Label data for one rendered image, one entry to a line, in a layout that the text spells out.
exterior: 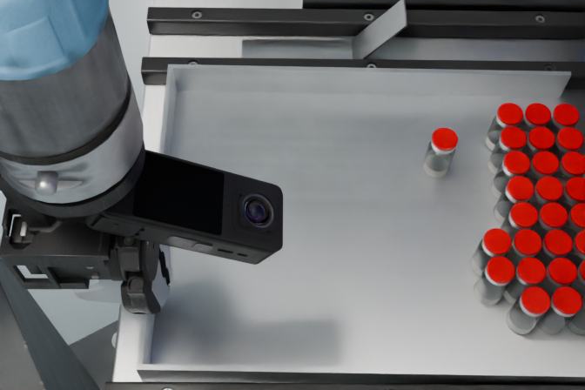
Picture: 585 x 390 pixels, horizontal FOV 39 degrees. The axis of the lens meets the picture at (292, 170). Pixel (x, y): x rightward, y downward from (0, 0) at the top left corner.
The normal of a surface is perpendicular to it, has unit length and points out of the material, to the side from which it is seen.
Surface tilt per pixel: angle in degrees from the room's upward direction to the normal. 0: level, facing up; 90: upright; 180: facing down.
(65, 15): 87
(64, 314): 0
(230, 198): 30
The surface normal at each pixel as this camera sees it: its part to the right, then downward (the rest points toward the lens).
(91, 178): 0.47, 0.77
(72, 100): 0.65, 0.67
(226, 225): 0.52, -0.40
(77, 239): 0.00, -0.49
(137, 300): 0.00, 0.73
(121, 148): 0.85, 0.46
